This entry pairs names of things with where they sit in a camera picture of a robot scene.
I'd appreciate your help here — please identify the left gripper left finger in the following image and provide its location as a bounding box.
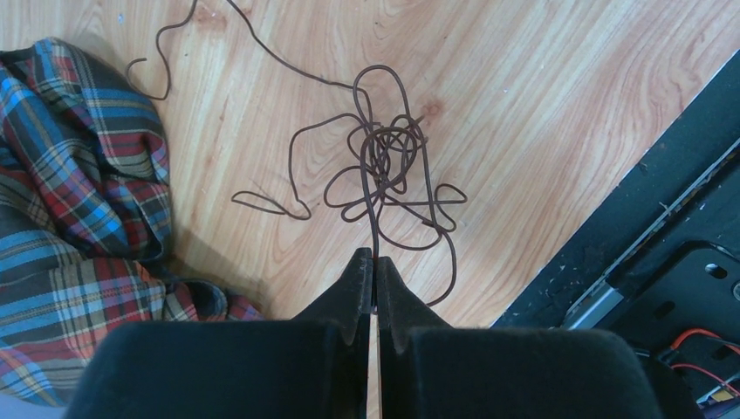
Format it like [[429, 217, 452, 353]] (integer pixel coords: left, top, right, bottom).
[[65, 248, 373, 418]]

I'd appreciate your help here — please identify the plaid flannel shirt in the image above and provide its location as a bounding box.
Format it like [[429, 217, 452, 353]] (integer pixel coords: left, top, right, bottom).
[[1, 38, 261, 408]]

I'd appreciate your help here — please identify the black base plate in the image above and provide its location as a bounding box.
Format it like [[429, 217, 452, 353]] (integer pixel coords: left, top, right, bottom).
[[496, 56, 739, 418]]

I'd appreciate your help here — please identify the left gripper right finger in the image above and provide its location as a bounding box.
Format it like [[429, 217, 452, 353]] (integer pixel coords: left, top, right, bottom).
[[376, 257, 662, 418]]

